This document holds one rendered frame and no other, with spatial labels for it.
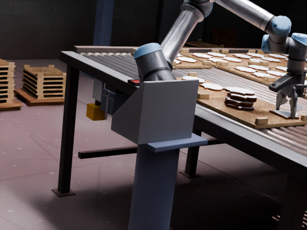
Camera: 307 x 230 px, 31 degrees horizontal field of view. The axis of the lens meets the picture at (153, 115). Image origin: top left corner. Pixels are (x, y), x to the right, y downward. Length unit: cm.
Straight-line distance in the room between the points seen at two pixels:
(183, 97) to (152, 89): 16
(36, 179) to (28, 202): 38
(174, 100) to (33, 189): 186
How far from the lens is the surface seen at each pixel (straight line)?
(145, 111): 204
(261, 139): 219
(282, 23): 232
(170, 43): 241
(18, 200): 362
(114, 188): 388
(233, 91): 254
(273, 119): 245
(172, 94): 210
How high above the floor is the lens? 153
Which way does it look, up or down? 15 degrees down
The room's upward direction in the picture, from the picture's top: 7 degrees clockwise
